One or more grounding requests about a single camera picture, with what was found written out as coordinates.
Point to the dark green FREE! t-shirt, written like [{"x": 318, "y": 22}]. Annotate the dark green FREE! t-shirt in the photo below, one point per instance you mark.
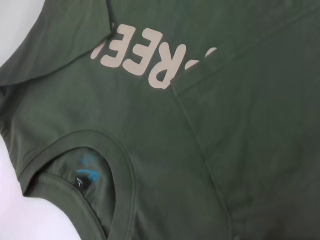
[{"x": 175, "y": 125}]

